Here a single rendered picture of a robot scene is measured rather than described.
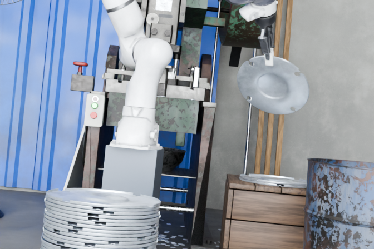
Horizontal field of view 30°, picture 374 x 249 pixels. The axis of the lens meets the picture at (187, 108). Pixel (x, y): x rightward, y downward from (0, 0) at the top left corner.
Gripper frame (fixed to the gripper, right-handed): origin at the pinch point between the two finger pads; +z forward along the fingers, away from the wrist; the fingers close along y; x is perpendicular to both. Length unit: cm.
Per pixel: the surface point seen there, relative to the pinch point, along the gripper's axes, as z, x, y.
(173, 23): 15, 56, 36
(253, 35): 20.3, 20.1, 38.9
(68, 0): 60, 166, 109
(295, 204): 34, -18, -41
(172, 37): 20, 56, 31
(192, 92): 36, 42, 14
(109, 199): -35, 8, -105
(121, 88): 29, 71, 3
